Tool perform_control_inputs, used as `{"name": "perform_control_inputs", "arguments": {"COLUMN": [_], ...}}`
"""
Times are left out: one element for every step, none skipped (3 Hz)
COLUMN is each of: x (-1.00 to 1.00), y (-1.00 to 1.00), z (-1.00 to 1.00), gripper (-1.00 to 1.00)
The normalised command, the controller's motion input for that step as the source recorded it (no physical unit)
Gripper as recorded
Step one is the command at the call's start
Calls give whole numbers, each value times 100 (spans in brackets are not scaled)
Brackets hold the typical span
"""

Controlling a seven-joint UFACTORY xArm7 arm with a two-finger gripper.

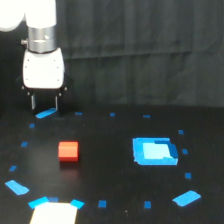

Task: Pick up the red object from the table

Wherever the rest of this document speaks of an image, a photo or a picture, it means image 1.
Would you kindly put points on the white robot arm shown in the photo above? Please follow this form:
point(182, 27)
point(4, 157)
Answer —
point(41, 20)

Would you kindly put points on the long blue tape left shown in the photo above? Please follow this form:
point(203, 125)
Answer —
point(17, 188)

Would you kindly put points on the white paper sheet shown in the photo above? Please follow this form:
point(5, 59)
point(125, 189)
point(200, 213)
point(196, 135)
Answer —
point(54, 213)

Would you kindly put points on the blue tape beside paper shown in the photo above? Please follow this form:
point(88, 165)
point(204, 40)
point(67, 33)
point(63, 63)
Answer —
point(76, 203)

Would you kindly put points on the blue tape square target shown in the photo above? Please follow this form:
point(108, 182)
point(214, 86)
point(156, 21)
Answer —
point(154, 152)

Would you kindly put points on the long blue tape bottom-left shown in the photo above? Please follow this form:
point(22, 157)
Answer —
point(37, 202)

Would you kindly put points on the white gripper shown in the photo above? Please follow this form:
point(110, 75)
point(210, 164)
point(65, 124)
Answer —
point(43, 72)

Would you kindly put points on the black backdrop curtain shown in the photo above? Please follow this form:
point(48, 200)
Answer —
point(147, 52)

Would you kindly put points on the long blue tape bottom-right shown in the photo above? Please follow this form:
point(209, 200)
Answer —
point(186, 198)

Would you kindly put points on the red cube block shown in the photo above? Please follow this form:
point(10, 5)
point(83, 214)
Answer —
point(68, 151)

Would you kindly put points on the long blue tape top-left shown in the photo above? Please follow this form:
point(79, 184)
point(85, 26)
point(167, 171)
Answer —
point(46, 113)

